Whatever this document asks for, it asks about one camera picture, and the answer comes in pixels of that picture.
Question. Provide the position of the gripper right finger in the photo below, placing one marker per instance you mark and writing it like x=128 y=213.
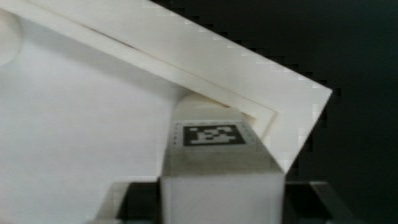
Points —
x=313 y=204

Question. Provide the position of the white square table top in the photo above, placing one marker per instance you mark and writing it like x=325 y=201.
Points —
x=103 y=60

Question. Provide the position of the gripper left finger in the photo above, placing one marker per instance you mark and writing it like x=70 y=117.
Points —
x=132 y=204

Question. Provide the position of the white table leg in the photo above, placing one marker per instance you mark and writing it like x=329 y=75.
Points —
x=221 y=180

